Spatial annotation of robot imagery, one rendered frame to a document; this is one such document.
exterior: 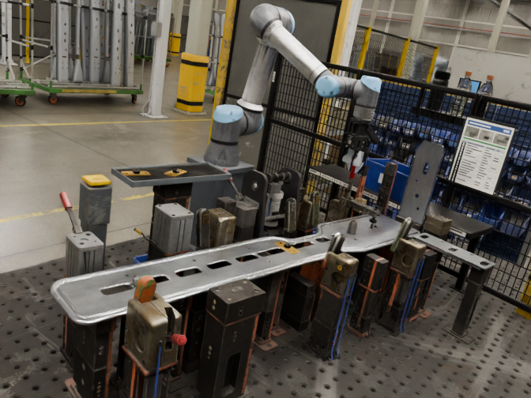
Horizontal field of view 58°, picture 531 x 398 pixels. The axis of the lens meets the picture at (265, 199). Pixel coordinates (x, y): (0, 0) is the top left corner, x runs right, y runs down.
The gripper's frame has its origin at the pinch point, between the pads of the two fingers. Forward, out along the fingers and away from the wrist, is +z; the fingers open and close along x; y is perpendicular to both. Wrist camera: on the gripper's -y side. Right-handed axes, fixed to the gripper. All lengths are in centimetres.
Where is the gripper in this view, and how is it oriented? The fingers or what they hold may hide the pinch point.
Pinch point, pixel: (354, 168)
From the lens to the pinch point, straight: 191.0
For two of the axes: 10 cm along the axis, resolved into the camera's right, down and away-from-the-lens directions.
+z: -1.7, 9.3, 3.1
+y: -7.3, 1.0, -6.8
